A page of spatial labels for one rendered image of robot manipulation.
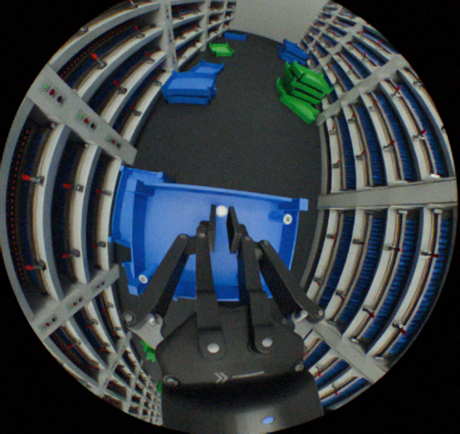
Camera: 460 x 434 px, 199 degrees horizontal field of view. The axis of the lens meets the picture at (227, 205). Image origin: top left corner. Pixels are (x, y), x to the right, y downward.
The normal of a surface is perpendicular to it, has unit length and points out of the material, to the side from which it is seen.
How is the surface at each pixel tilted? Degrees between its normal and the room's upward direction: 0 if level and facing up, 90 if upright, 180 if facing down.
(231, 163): 0
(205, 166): 0
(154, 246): 0
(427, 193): 90
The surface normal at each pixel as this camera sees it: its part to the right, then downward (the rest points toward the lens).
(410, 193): -0.97, -0.22
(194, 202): 0.13, -0.03
